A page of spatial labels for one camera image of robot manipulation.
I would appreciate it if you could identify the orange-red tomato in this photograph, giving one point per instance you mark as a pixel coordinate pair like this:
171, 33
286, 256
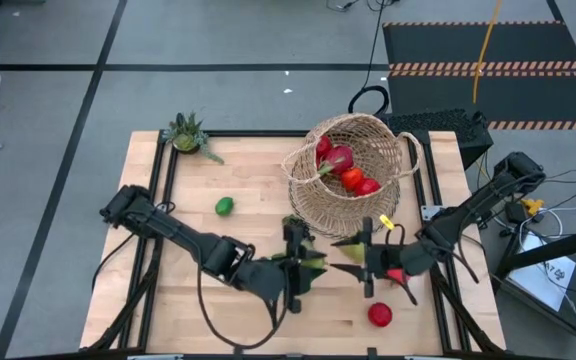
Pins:
352, 178

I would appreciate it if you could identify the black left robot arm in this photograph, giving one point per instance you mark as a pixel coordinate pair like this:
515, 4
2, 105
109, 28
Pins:
178, 235

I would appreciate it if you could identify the potted succulent plant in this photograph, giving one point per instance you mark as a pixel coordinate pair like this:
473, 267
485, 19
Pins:
186, 140

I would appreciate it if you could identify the shiny red apple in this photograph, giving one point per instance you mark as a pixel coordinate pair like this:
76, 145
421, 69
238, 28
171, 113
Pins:
368, 187

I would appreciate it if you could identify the black side desk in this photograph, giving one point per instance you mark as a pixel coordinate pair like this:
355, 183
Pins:
558, 248

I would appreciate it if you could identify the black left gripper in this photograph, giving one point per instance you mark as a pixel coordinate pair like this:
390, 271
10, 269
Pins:
273, 280

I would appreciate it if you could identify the small green lime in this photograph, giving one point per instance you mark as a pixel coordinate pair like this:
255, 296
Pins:
224, 206

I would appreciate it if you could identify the small yellow-green pear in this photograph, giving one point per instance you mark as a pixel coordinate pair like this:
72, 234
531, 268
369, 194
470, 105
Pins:
354, 252

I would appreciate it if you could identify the black perforated computer case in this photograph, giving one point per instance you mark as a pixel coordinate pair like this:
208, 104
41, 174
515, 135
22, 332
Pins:
438, 127

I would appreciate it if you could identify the large speckled green pear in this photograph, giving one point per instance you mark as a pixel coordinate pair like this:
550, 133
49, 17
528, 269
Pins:
314, 263

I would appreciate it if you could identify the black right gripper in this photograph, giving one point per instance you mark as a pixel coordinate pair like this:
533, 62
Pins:
385, 260

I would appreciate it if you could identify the black aluminium table frame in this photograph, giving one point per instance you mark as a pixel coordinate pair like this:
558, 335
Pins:
248, 133

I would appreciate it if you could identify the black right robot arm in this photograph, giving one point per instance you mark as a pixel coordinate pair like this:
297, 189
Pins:
468, 212

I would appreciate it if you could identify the yellow connector plug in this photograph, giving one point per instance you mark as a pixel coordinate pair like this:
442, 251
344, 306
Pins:
532, 205

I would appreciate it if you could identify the dark red apple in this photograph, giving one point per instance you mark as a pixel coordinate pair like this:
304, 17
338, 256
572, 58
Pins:
323, 147

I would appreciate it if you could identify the round textured red fruit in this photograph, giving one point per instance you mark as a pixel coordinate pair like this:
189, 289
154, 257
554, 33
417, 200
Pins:
379, 314

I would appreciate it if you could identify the black hazard-striped floor mat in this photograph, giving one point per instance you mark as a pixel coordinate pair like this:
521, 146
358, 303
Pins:
493, 45

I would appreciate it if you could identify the red bell pepper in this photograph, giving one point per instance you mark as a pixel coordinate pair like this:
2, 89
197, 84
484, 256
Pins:
398, 276

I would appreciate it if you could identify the yellow gripper tag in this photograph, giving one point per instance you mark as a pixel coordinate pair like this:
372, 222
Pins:
386, 222

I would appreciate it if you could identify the white paper sheet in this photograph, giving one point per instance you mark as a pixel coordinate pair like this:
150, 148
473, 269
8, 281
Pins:
553, 272

